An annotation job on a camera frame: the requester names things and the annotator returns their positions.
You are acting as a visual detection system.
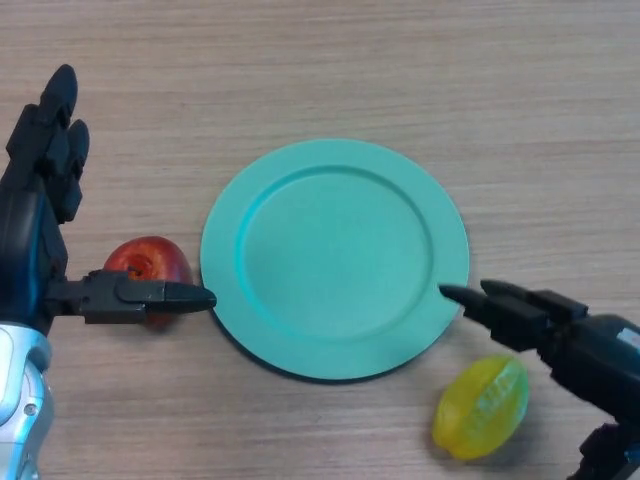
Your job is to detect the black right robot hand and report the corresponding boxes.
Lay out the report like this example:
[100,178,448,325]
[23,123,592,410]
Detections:
[437,278,640,480]

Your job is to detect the green round plate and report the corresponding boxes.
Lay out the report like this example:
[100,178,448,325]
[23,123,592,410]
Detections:
[199,138,471,386]

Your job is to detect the red apple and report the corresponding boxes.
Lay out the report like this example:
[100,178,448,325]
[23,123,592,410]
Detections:
[103,236,193,329]

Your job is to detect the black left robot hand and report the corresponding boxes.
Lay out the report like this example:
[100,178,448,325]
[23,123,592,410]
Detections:
[0,64,218,339]

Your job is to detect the yellow starfruit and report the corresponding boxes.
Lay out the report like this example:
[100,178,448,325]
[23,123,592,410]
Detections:
[432,354,530,461]

